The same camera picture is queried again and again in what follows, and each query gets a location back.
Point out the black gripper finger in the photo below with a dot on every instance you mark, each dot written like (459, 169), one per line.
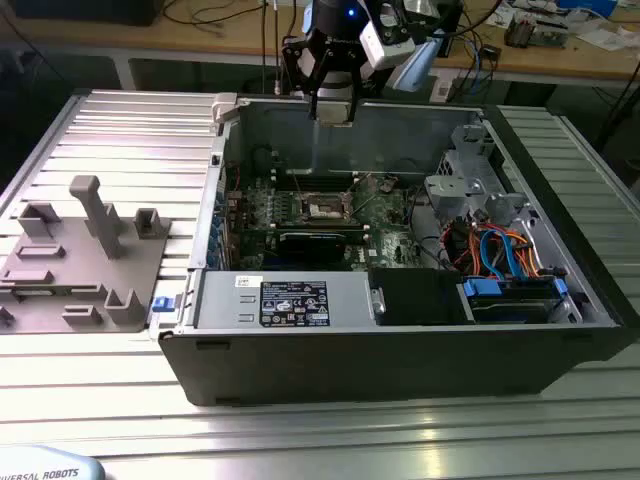
(295, 65)
(356, 85)

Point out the silver CPU plate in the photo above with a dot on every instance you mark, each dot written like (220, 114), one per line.
(334, 114)

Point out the thin metal locking lever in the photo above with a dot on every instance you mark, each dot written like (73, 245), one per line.
(359, 183)
(297, 186)

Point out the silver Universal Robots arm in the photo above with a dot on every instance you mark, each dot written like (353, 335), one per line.
(417, 62)

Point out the black RAM slot bank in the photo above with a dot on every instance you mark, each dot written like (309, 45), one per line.
(320, 227)
(320, 181)

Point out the CPU socket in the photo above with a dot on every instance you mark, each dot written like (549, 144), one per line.
(325, 207)

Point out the CPU cooler heatsink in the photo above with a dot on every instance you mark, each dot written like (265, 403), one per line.
(520, 32)

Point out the wooden desk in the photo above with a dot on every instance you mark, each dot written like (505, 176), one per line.
(210, 40)

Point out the small black adapter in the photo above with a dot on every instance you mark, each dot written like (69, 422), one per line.
(491, 52)

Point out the grey metal drive cage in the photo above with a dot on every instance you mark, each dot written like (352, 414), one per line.
(460, 185)

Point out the green motherboard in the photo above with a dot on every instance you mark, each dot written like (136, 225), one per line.
(385, 240)

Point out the black graphics card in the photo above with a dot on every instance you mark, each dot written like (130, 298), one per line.
(310, 245)

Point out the green circuit board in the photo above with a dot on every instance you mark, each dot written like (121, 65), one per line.
(550, 35)

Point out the black equipment case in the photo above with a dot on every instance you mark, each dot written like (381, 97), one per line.
(75, 12)

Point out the grey power supply unit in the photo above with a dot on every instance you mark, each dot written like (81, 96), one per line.
(220, 300)

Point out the blue box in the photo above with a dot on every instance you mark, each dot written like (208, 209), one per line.
(590, 6)

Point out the white papers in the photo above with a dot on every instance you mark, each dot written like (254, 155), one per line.
(605, 37)

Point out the hard disk in blue carrier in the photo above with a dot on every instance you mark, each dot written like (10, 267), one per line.
(510, 305)

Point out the blue plastic latch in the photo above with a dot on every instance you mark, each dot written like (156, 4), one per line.
(162, 305)

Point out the black open PC case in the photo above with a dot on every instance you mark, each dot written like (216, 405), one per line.
(350, 365)

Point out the grey plastic parts rack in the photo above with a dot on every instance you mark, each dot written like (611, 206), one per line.
(75, 260)

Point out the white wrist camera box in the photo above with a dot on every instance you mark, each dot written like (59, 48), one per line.
(395, 52)

